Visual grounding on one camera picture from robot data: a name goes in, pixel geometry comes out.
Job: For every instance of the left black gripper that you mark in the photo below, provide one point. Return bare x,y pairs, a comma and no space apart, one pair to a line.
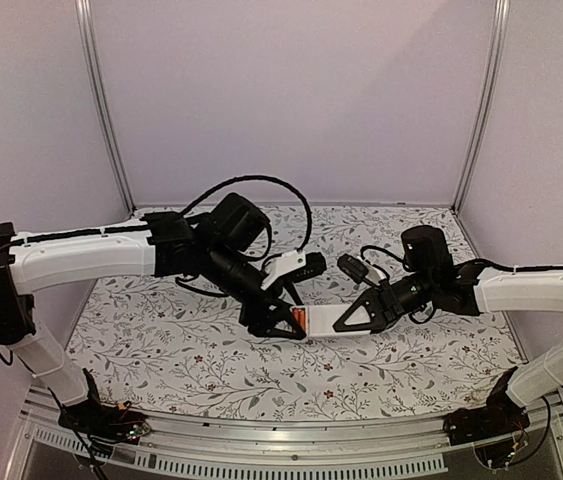
262,325

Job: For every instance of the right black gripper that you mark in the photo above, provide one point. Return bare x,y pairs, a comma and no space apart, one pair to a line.
381,305

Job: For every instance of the white remote control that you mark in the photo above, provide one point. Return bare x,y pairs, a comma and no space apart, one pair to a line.
321,320

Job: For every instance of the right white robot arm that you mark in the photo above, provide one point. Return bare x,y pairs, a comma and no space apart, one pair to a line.
472,288

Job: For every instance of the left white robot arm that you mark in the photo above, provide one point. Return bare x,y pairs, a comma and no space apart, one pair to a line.
209,245

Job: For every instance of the floral patterned table mat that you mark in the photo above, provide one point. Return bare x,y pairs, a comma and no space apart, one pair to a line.
163,348

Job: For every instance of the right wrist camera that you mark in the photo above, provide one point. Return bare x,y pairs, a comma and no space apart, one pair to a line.
353,268

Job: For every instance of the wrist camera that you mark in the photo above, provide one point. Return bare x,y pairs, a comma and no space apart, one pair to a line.
294,266
353,268

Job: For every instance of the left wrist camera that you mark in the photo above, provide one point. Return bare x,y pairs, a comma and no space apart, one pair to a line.
294,266

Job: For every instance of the front aluminium rail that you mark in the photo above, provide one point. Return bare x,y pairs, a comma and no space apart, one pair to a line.
189,447

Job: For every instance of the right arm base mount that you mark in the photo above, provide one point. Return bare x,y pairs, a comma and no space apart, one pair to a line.
497,417

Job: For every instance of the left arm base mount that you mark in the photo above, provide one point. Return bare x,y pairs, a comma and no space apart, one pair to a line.
105,423

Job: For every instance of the right aluminium frame post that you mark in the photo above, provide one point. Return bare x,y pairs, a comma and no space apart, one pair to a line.
493,63

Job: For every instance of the aluminium frame post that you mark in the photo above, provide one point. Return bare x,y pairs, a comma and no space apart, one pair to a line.
94,71
493,63

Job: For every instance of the left aluminium frame post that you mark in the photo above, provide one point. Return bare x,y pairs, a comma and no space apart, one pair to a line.
94,71

